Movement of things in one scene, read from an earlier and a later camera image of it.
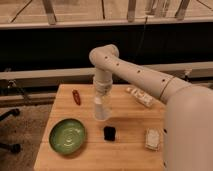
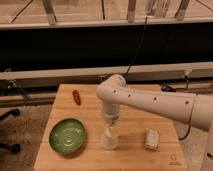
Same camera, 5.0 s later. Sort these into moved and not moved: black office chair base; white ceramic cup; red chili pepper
Moved: white ceramic cup
Not moved: red chili pepper; black office chair base
